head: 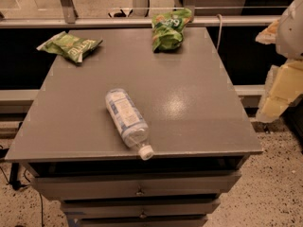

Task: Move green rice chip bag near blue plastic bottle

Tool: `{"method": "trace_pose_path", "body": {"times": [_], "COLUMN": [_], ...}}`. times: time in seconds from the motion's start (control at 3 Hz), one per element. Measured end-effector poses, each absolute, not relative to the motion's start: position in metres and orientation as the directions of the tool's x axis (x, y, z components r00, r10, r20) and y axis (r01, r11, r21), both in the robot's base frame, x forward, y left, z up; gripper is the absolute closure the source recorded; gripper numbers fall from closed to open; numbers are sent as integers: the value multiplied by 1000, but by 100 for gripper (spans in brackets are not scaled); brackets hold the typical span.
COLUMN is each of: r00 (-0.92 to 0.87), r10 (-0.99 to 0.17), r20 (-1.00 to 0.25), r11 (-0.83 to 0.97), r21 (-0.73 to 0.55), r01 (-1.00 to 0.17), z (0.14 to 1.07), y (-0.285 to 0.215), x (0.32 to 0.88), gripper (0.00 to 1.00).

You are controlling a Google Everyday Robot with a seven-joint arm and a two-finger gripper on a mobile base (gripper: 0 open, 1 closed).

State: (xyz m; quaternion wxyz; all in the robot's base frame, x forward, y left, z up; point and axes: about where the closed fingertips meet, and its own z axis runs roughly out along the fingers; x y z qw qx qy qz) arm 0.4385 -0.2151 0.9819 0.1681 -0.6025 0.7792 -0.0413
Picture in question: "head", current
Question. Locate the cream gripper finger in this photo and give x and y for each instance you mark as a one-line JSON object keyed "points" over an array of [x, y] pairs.
{"points": [[283, 85], [268, 35]]}

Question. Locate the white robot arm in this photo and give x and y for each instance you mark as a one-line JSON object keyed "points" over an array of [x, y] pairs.
{"points": [[289, 36]]}

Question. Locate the green kettle chip bag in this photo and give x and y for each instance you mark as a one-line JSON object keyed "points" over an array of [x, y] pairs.
{"points": [[69, 46]]}

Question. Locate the grey metal railing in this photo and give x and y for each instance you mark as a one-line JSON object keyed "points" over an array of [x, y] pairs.
{"points": [[198, 21]]}

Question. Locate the clear blue-label plastic bottle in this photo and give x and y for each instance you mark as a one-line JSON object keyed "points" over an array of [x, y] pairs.
{"points": [[129, 122]]}

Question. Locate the grey drawer cabinet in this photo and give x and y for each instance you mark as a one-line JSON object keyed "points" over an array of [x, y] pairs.
{"points": [[198, 129]]}

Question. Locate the green rice chip bag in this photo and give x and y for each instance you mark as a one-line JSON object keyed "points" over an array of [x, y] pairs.
{"points": [[167, 29]]}

